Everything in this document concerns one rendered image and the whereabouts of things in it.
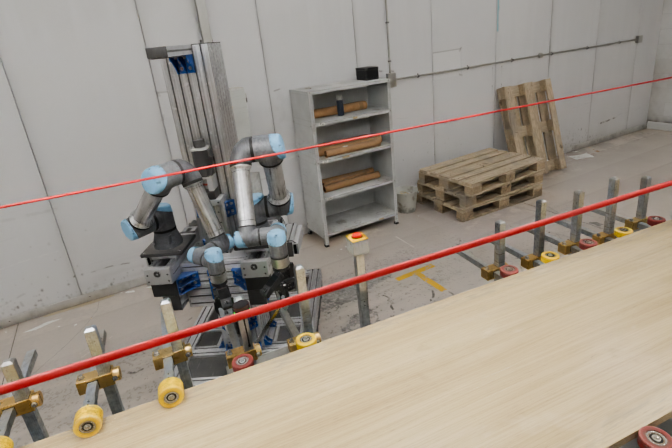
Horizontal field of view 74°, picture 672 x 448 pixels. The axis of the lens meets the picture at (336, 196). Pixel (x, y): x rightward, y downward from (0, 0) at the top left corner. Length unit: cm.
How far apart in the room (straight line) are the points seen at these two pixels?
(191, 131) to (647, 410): 218
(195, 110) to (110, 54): 181
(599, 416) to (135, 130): 371
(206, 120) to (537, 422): 192
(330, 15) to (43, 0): 238
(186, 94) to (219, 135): 26
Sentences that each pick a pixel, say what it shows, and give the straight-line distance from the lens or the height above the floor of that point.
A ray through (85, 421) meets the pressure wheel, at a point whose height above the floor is 96.
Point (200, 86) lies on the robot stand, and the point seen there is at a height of 183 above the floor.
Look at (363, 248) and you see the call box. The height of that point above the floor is 118.
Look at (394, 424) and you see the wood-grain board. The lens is 149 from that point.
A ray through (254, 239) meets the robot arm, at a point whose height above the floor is 123.
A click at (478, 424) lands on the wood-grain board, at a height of 90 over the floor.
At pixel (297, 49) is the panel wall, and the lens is 451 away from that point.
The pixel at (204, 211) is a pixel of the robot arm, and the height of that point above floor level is 130.
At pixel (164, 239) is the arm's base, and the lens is 248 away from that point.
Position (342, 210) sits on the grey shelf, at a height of 15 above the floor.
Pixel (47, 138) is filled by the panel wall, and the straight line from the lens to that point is 419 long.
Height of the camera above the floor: 200
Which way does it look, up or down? 20 degrees down
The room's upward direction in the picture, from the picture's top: 6 degrees counter-clockwise
